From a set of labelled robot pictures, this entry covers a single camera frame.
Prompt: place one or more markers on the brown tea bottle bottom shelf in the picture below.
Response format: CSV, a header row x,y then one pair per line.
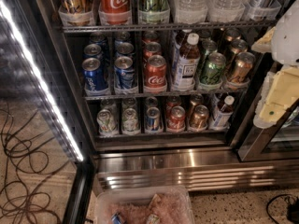
x,y
221,113

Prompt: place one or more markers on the gold can top shelf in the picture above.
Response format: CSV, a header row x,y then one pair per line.
x,y
76,12

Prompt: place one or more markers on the blue can bottom shelf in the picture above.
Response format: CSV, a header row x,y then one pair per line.
x,y
153,120

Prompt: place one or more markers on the blue pepsi can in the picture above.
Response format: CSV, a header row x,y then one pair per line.
x,y
93,51
94,77

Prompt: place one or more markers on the middle wire shelf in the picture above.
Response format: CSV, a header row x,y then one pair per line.
x,y
162,94

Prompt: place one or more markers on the gold can bottom shelf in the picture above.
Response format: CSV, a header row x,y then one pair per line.
x,y
198,118

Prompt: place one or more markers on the silver can top shelf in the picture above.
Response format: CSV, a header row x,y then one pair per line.
x,y
259,10

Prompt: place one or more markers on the red can bottom shelf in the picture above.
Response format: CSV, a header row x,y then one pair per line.
x,y
176,120

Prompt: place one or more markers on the red cola can shelf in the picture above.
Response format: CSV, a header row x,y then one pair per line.
x,y
155,74
115,11

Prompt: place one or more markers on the stainless steel fridge base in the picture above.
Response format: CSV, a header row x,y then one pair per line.
x,y
195,169

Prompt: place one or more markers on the green white can bottom left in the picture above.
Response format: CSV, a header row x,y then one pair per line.
x,y
107,124

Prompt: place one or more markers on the gold can middle shelf behind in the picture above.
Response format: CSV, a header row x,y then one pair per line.
x,y
235,47

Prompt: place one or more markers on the wire shelf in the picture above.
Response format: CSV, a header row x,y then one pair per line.
x,y
162,94
164,26

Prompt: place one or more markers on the right fridge glass door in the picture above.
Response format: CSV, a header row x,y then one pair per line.
x,y
255,146

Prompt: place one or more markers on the top wire shelf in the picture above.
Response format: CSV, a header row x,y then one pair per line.
x,y
164,26

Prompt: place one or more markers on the brown tea bottle white cap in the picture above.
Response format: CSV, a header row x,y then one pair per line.
x,y
186,65

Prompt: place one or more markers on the red cola can behind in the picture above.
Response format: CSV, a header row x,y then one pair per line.
x,y
152,48

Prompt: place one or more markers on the green can top shelf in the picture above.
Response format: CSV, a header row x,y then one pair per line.
x,y
152,11

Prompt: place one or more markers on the red cola can middle shelf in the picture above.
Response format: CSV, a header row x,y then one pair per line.
x,y
155,74

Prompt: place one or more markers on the green white can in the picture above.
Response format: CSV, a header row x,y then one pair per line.
x,y
107,124
130,122

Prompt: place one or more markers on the clear water bottle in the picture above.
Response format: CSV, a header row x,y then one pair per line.
x,y
188,11
225,10

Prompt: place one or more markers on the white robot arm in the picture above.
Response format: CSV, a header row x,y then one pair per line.
x,y
285,41

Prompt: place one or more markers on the clear plastic bin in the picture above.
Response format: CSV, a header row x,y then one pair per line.
x,y
171,204

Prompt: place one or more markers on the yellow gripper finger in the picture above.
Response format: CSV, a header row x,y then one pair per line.
x,y
280,91
263,45

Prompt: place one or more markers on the open glass fridge door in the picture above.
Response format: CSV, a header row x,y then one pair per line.
x,y
45,173

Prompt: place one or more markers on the blue pepsi can behind front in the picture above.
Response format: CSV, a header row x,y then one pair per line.
x,y
93,51

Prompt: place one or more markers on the red cola can top shelf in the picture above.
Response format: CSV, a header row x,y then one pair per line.
x,y
115,11

